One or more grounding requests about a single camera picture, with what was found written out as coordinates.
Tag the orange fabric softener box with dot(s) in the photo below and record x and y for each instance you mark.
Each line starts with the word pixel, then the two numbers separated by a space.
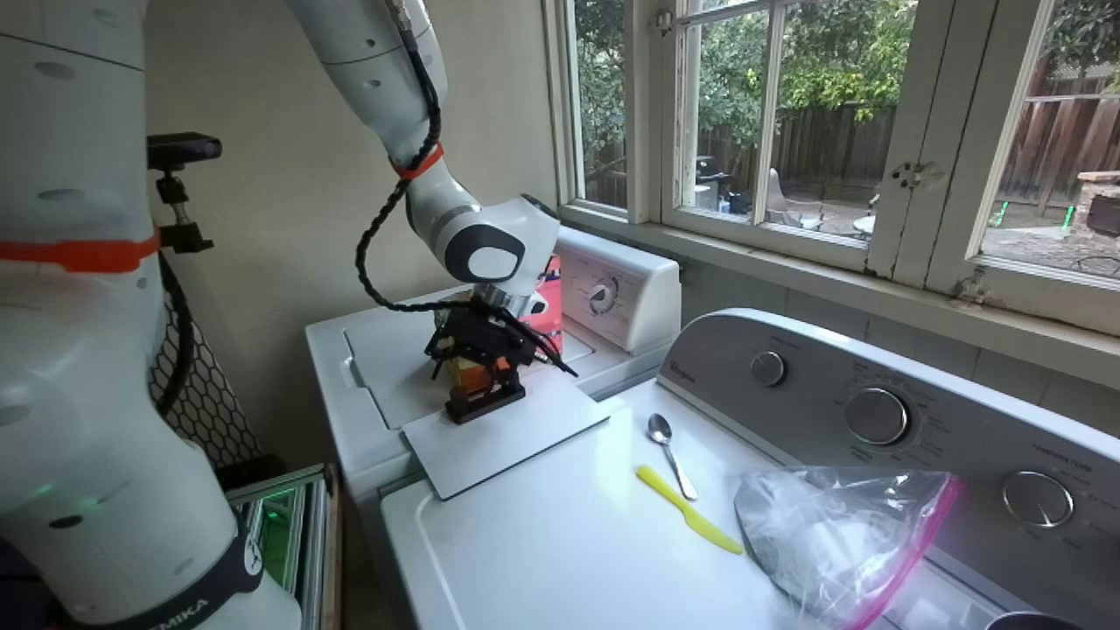
pixel 467 374

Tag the white washing machine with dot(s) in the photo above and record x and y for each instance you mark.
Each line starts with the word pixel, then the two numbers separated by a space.
pixel 571 539

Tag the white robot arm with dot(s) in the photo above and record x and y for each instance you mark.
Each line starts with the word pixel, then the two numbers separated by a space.
pixel 121 514

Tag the clear zip plastic bag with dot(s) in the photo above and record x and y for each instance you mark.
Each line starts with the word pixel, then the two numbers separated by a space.
pixel 836 543

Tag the red detergent box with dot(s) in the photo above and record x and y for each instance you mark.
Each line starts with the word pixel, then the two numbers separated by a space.
pixel 547 305

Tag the black camera on stand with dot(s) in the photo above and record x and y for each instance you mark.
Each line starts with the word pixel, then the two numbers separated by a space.
pixel 164 158

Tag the metal spoon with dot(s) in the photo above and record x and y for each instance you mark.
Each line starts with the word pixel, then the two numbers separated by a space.
pixel 660 431

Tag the yellow plastic knife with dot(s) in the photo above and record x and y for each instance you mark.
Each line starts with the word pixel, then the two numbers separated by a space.
pixel 690 514

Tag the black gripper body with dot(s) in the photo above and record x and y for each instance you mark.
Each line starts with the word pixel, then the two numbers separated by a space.
pixel 467 331

